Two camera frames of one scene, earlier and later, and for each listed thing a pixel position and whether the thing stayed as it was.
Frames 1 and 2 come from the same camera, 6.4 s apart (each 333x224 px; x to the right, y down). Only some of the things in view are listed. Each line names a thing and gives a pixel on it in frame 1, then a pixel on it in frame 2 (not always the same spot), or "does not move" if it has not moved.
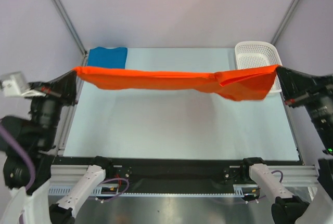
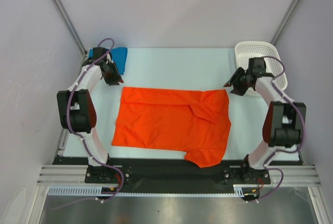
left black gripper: x=65 y=85 -> x=113 y=81
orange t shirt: x=255 y=83 -> x=195 y=121
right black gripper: x=299 y=95 -> x=238 y=80
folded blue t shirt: x=115 y=57 does not move
